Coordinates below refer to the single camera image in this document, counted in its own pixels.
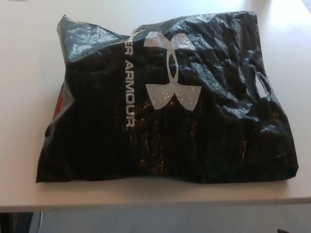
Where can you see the black plastic Under Armour bag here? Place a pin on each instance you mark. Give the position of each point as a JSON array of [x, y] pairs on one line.
[[184, 136]]

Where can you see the dark desk leg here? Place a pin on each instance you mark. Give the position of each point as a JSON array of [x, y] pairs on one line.
[[17, 223]]

